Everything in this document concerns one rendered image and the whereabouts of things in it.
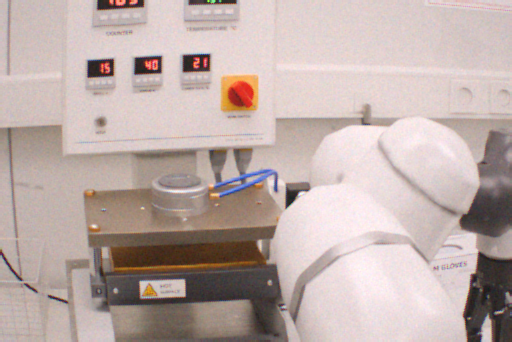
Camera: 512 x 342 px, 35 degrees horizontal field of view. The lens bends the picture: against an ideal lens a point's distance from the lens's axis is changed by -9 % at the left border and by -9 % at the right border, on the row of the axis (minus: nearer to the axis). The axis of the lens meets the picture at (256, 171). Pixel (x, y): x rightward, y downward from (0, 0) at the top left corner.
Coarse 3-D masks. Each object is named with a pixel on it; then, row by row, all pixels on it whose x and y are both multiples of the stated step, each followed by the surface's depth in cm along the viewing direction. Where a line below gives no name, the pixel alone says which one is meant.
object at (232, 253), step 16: (112, 256) 117; (128, 256) 117; (144, 256) 118; (160, 256) 118; (176, 256) 118; (192, 256) 118; (208, 256) 119; (224, 256) 119; (240, 256) 119; (256, 256) 119
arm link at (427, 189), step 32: (352, 128) 84; (384, 128) 86; (416, 128) 72; (448, 128) 74; (320, 160) 84; (352, 160) 81; (384, 160) 72; (416, 160) 70; (448, 160) 70; (384, 192) 71; (416, 192) 70; (448, 192) 70; (416, 224) 71; (448, 224) 72
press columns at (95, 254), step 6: (258, 246) 134; (90, 252) 128; (96, 252) 112; (90, 258) 129; (96, 258) 113; (90, 264) 129; (96, 264) 113; (96, 270) 113; (102, 270) 114; (96, 276) 113; (102, 276) 114; (96, 300) 115; (102, 300) 115; (102, 306) 115
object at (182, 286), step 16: (112, 272) 113; (128, 272) 113; (144, 272) 113; (160, 272) 114; (176, 272) 114; (192, 272) 114; (208, 272) 114; (224, 272) 115; (240, 272) 115; (256, 272) 116; (272, 272) 116; (96, 288) 112; (112, 288) 112; (128, 288) 113; (144, 288) 113; (160, 288) 114; (176, 288) 114; (192, 288) 115; (208, 288) 115; (224, 288) 116; (240, 288) 116; (256, 288) 117; (272, 288) 117; (112, 304) 113; (128, 304) 113; (144, 304) 114; (160, 304) 114
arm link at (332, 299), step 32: (352, 256) 59; (384, 256) 59; (416, 256) 60; (320, 288) 59; (352, 288) 57; (384, 288) 56; (416, 288) 56; (320, 320) 58; (352, 320) 56; (384, 320) 54; (416, 320) 54; (448, 320) 55
